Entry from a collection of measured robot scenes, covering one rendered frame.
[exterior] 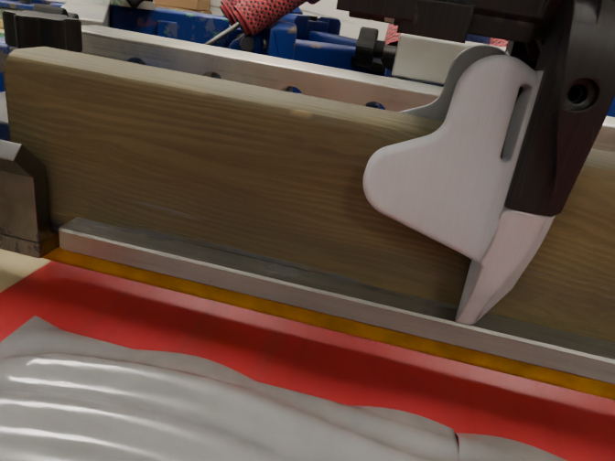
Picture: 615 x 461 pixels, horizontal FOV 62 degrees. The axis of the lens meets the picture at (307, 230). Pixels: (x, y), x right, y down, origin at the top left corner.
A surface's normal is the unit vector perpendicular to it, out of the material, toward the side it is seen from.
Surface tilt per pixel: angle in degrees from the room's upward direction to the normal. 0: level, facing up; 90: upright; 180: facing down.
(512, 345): 90
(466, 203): 82
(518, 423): 0
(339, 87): 90
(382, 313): 90
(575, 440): 0
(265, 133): 90
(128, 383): 32
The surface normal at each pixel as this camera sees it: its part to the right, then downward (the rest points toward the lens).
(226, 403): -0.04, -0.55
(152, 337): 0.14, -0.90
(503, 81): -0.19, 0.26
